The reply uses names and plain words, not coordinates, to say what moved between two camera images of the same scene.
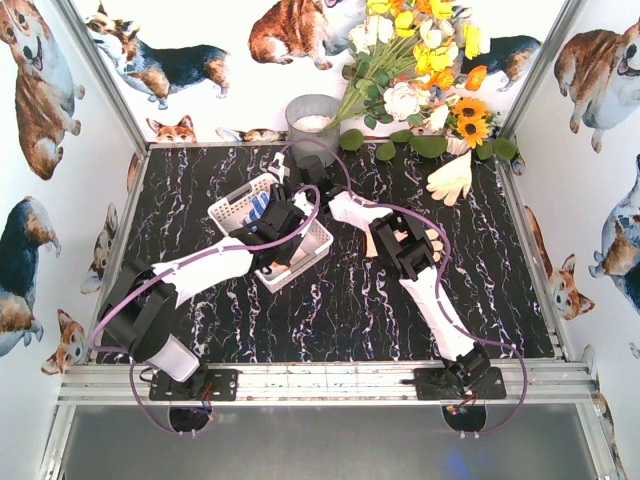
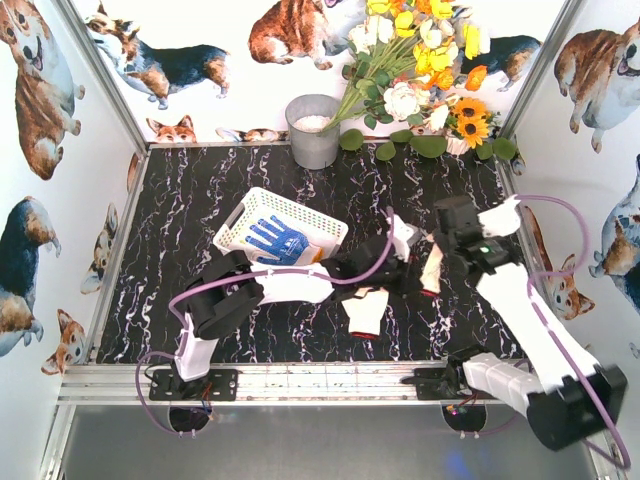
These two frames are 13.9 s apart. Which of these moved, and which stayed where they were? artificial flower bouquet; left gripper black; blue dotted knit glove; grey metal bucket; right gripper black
Moved: blue dotted knit glove; left gripper black; right gripper black
Stayed: grey metal bucket; artificial flower bouquet
